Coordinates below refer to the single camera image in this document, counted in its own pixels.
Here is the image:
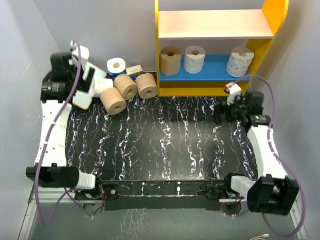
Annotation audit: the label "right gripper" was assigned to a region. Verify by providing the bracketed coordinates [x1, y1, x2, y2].
[210, 92, 247, 126]

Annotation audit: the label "brown roll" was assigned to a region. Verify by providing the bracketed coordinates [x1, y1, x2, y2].
[160, 46, 182, 76]
[135, 73, 158, 99]
[113, 73, 138, 101]
[100, 87, 127, 115]

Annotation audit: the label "white dotted paper roll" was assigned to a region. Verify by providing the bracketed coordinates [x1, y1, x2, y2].
[226, 46, 255, 78]

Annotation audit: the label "brown roll front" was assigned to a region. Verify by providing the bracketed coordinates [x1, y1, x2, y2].
[160, 46, 182, 76]

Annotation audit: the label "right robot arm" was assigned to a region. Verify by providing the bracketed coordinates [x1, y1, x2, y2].
[213, 89, 300, 216]

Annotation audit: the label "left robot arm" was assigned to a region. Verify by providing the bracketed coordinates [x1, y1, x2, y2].
[25, 47, 104, 200]

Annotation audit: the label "yellow shelf unit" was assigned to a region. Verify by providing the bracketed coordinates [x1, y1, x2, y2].
[154, 0, 289, 97]

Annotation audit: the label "white roll lying sideways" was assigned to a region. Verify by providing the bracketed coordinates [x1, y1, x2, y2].
[93, 77, 114, 98]

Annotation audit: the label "blue box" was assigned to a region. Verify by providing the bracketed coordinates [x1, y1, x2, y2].
[108, 70, 126, 80]

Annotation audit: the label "white roll on blue box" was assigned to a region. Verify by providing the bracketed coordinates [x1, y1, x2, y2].
[106, 57, 126, 73]

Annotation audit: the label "small beige carton box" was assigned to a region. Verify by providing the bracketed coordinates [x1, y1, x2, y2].
[126, 64, 143, 76]

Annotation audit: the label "small whiteboard wooden frame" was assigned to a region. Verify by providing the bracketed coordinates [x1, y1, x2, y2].
[72, 61, 107, 110]

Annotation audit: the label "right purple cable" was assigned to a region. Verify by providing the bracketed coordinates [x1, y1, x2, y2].
[233, 74, 307, 237]

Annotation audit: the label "purple cable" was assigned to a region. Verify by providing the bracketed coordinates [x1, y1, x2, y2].
[233, 74, 307, 237]
[33, 41, 95, 227]

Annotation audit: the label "aluminium rail frame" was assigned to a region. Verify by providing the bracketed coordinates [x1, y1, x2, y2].
[18, 184, 310, 240]

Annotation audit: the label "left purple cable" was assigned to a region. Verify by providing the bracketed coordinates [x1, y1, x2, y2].
[33, 41, 95, 227]

